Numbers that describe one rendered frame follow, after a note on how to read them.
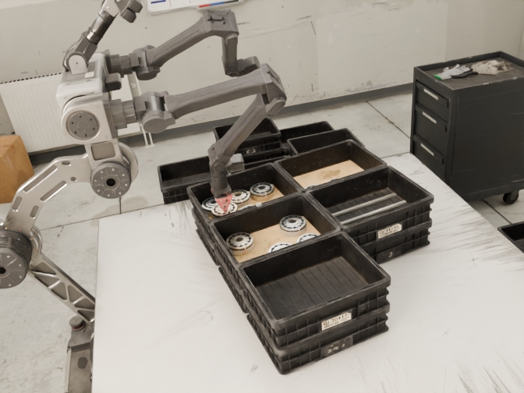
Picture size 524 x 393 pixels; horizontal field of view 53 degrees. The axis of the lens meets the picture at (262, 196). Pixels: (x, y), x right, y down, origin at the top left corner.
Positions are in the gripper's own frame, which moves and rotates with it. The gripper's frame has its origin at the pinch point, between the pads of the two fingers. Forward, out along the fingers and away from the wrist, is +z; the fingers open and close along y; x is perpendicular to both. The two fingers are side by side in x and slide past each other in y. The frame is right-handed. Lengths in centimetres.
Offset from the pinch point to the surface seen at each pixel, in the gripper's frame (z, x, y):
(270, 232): 9.0, -14.7, -12.4
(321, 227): 5.5, -32.0, -22.2
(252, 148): 35, -41, 122
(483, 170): 55, -169, 64
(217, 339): 23, 16, -45
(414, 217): 6, -66, -30
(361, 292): 1, -27, -66
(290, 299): 10, -9, -51
